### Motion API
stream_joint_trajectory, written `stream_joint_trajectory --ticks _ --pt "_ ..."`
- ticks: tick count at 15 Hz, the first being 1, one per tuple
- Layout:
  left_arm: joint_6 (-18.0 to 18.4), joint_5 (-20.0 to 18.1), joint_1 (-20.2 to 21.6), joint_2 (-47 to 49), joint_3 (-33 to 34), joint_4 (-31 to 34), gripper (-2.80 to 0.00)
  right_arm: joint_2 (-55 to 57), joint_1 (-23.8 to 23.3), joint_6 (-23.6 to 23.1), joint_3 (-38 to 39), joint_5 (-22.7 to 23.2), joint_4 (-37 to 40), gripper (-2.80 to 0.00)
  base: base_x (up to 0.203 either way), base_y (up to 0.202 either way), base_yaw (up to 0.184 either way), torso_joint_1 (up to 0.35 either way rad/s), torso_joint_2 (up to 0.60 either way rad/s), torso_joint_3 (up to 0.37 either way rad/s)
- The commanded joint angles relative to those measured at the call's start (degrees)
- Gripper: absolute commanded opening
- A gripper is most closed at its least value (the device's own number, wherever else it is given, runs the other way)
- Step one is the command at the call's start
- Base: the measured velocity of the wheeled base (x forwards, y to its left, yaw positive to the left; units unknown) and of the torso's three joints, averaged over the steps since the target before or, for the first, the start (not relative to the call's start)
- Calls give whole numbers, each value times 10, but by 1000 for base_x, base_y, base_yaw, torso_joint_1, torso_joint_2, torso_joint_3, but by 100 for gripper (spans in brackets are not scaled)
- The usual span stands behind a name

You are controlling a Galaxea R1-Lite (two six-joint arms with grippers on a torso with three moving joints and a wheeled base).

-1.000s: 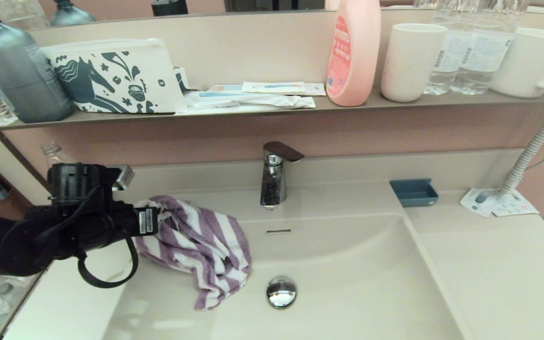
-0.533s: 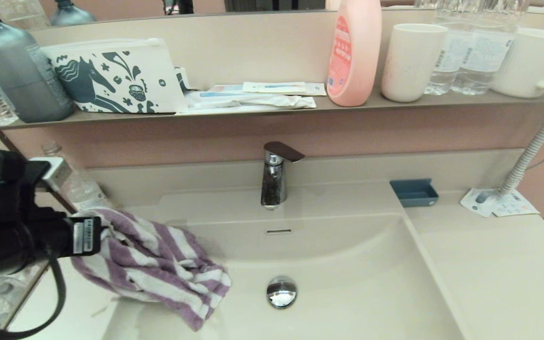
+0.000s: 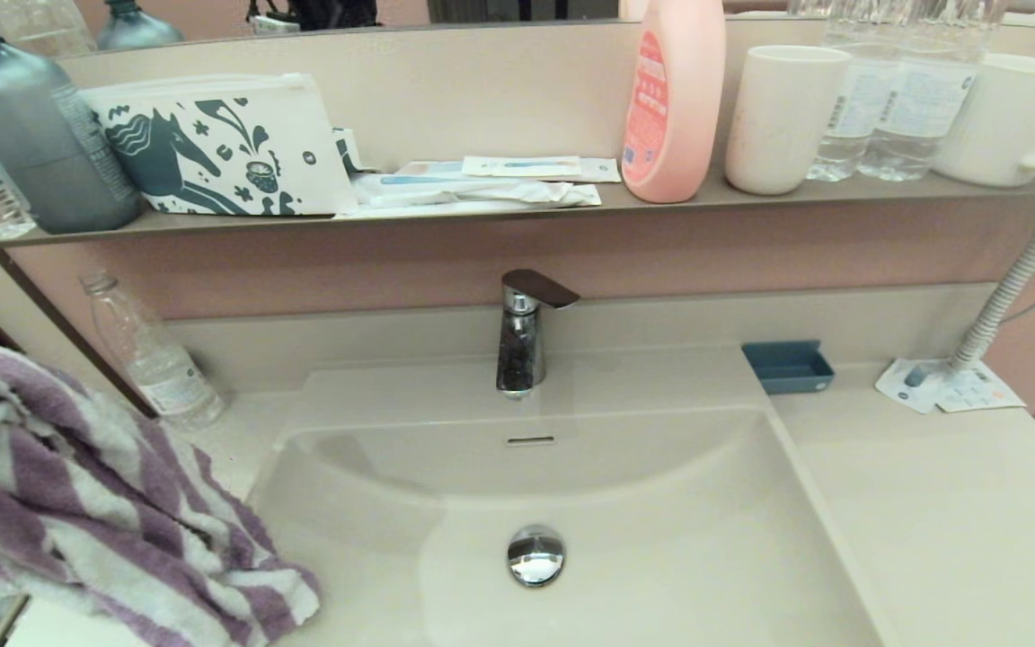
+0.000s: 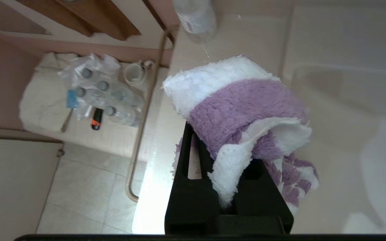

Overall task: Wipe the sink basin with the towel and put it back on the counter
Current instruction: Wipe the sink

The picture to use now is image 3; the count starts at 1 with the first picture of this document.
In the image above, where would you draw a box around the purple white striped towel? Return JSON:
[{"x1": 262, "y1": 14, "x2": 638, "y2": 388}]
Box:
[{"x1": 0, "y1": 344, "x2": 323, "y2": 647}]

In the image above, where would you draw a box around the chrome faucet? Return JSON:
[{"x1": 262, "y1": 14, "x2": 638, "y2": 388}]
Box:
[{"x1": 495, "y1": 269, "x2": 581, "y2": 401}]

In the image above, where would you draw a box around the chrome sink drain stopper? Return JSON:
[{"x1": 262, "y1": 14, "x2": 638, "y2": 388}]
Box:
[{"x1": 507, "y1": 524, "x2": 567, "y2": 587}]

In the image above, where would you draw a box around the beige sink basin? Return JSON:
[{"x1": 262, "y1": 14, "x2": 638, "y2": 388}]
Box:
[{"x1": 243, "y1": 359, "x2": 887, "y2": 647}]

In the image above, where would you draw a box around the small clear plastic bottle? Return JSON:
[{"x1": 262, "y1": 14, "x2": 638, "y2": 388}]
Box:
[{"x1": 79, "y1": 270, "x2": 226, "y2": 430}]

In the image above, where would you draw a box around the grey bottle teal cap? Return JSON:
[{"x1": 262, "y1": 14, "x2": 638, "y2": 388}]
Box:
[{"x1": 0, "y1": 0, "x2": 146, "y2": 235}]

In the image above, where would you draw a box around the white pouch horse print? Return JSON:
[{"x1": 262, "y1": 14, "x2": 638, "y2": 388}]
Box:
[{"x1": 82, "y1": 72, "x2": 358, "y2": 217}]

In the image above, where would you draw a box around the small printed white pouch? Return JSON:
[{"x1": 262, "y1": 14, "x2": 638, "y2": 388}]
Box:
[{"x1": 333, "y1": 128, "x2": 375, "y2": 173}]

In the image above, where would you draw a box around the small flat white packet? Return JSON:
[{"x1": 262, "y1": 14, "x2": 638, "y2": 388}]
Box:
[{"x1": 396, "y1": 160, "x2": 469, "y2": 179}]

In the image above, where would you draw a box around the long white wrapped packet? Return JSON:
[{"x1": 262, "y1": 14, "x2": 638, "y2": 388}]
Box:
[{"x1": 351, "y1": 173, "x2": 604, "y2": 212}]

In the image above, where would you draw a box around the white paper toothbrush packet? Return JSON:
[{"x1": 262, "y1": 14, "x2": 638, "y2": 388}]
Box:
[{"x1": 462, "y1": 155, "x2": 624, "y2": 184}]

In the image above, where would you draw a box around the pink lotion bottle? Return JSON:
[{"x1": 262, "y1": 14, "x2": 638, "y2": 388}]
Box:
[{"x1": 621, "y1": 0, "x2": 727, "y2": 204}]

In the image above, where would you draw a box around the blue soap dish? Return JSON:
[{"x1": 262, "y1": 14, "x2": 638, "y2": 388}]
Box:
[{"x1": 740, "y1": 340, "x2": 836, "y2": 396}]

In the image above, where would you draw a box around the large clear water bottle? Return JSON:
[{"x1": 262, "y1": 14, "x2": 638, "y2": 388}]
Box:
[
  {"x1": 857, "y1": 0, "x2": 1008, "y2": 182},
  {"x1": 807, "y1": 0, "x2": 898, "y2": 182}
]

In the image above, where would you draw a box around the white sachet grey print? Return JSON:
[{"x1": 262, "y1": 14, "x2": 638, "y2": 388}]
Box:
[{"x1": 872, "y1": 358, "x2": 950, "y2": 414}]

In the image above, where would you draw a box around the white sachet with text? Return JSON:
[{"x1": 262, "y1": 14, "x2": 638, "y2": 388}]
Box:
[{"x1": 931, "y1": 364, "x2": 1026, "y2": 414}]

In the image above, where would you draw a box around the wall mirror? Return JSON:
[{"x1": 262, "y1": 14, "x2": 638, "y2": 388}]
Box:
[{"x1": 0, "y1": 0, "x2": 1035, "y2": 59}]

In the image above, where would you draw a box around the grey wall shelf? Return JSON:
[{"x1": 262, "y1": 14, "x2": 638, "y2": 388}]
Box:
[{"x1": 0, "y1": 169, "x2": 1035, "y2": 253}]

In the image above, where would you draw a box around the white handleless cup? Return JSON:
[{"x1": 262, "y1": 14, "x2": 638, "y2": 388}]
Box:
[{"x1": 722, "y1": 45, "x2": 853, "y2": 196}]

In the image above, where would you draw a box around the white corrugated hose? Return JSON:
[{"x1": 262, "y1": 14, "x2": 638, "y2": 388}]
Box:
[{"x1": 942, "y1": 208, "x2": 1035, "y2": 377}]

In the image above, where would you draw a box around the white mug with handle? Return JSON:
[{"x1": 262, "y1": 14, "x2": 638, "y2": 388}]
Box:
[{"x1": 931, "y1": 52, "x2": 1035, "y2": 188}]

